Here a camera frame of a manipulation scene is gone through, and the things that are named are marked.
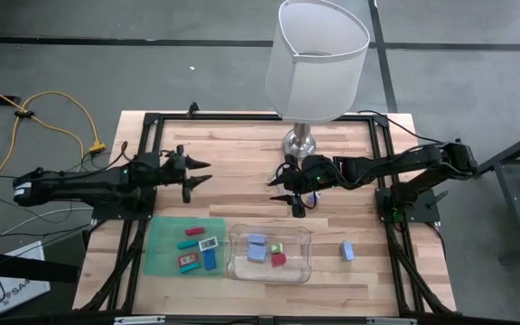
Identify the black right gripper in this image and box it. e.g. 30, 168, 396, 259
267, 154, 334, 219

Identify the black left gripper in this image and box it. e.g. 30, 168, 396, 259
157, 144, 214, 205

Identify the large blue three-port charger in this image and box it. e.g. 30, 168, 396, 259
246, 244, 268, 264

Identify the white digital clock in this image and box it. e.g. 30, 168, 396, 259
198, 236, 220, 253

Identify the red digital clock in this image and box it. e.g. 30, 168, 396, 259
178, 252, 200, 268

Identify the blue plastic block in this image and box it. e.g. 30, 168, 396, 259
202, 248, 218, 272

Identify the clear plastic bin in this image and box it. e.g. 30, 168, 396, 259
226, 223, 313, 284

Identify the green cutting mat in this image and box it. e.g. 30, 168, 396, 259
142, 216, 228, 277

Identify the white shade silver table lamp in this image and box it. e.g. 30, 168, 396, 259
264, 0, 372, 162

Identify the black metal beam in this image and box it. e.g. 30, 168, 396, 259
0, 247, 80, 285

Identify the white printed sign board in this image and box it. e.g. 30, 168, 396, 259
0, 240, 52, 318

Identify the clear lamp power cord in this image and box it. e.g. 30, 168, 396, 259
265, 171, 288, 196

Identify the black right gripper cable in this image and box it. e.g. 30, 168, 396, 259
274, 162, 294, 181

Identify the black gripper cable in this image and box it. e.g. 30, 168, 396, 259
77, 140, 130, 173
274, 162, 294, 181

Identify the black aluminium table frame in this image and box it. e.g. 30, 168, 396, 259
77, 112, 458, 317

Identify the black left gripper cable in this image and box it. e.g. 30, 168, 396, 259
77, 140, 130, 173

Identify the pale blue wall charger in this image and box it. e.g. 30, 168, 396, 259
339, 241, 356, 262

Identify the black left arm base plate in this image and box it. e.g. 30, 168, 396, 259
88, 187, 157, 222

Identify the yellow extension cord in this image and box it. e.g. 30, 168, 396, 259
0, 77, 107, 209

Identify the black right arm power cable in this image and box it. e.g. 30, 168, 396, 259
357, 109, 446, 145

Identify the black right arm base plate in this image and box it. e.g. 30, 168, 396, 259
375, 187, 450, 225

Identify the silver metal bracket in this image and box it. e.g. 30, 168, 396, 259
366, 317, 418, 325
113, 315, 167, 325

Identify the white floor cable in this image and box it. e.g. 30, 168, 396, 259
0, 206, 95, 250

